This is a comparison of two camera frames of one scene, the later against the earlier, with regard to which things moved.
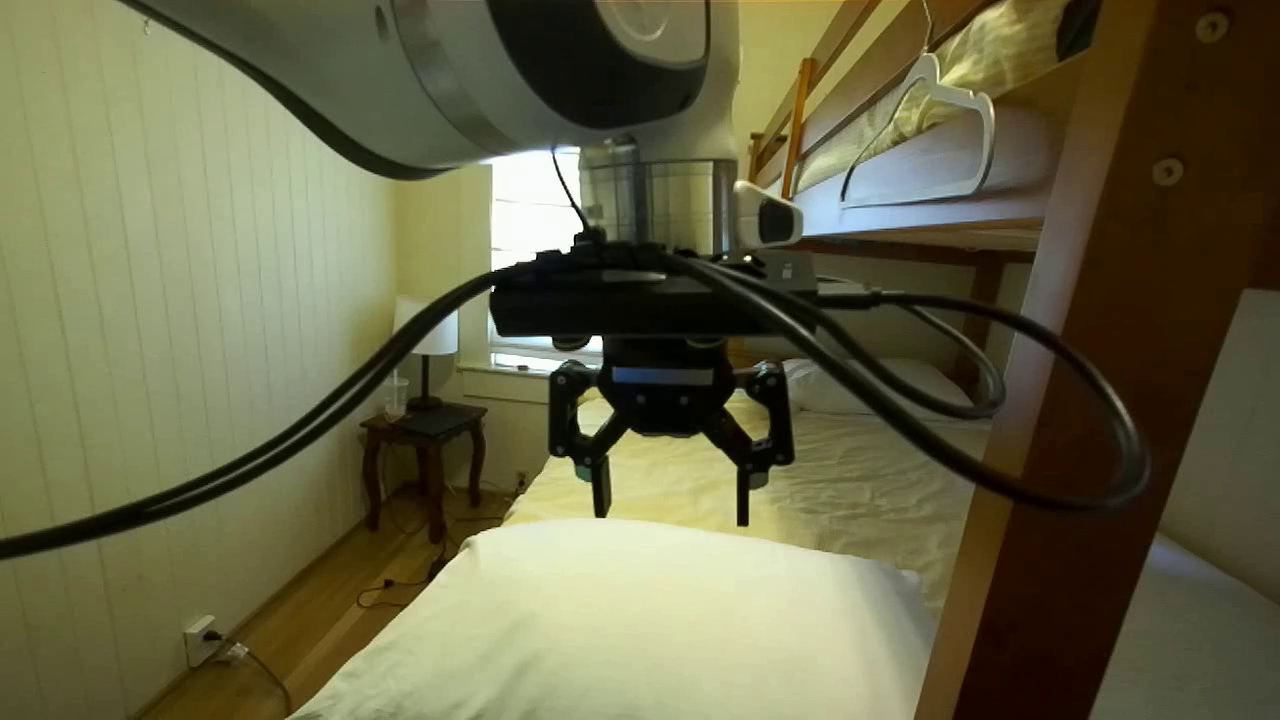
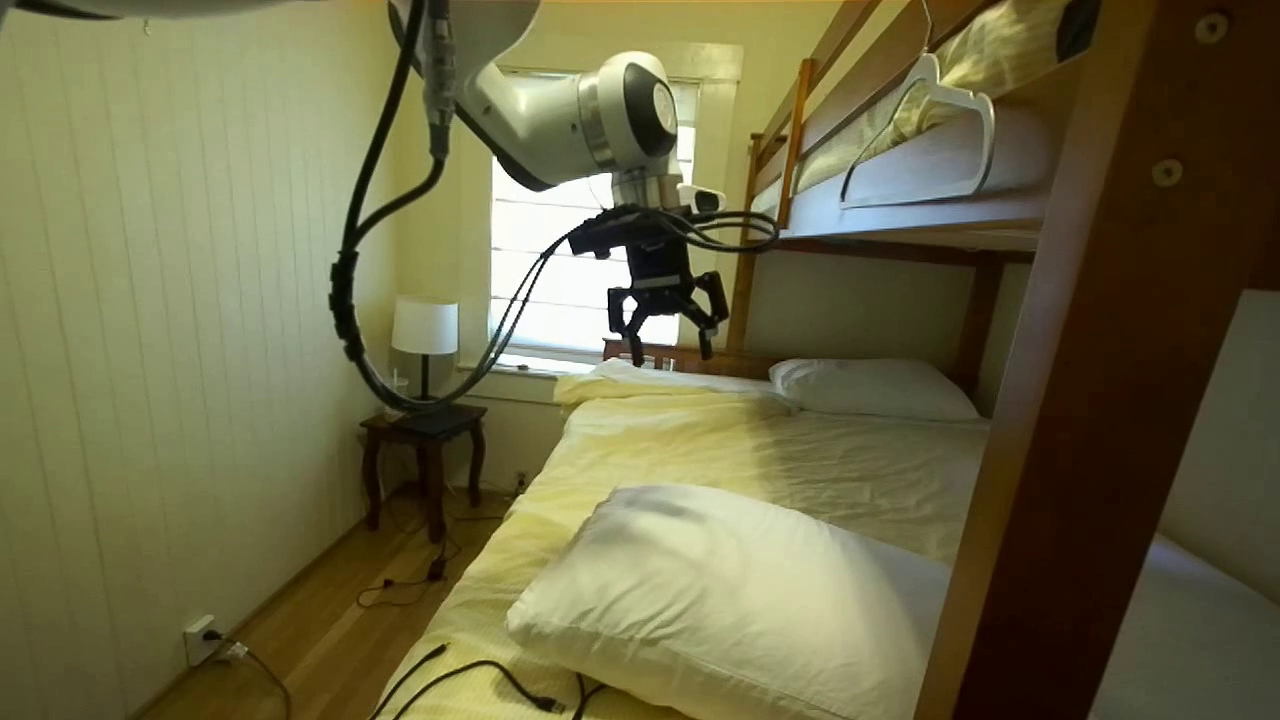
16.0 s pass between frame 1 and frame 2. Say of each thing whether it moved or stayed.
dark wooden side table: stayed
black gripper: moved
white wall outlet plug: stayed
